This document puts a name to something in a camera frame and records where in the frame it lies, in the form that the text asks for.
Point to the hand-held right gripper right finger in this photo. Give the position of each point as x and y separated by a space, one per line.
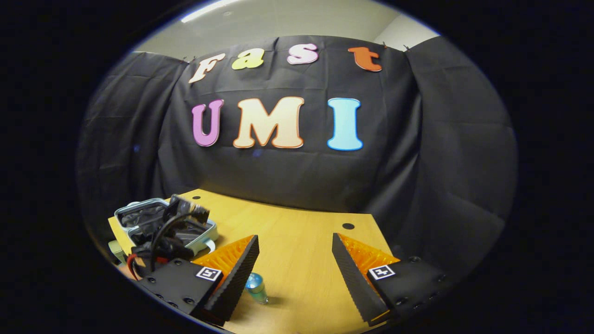
350 278

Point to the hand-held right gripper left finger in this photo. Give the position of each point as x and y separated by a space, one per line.
239 283

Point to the blue glass bottle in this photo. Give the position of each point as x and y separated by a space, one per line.
256 287

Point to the light blue suitcase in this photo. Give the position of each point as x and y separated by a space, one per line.
139 215

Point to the pale green bin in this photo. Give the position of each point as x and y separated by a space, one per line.
116 250

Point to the black backdrop cloth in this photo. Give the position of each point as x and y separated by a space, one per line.
287 176

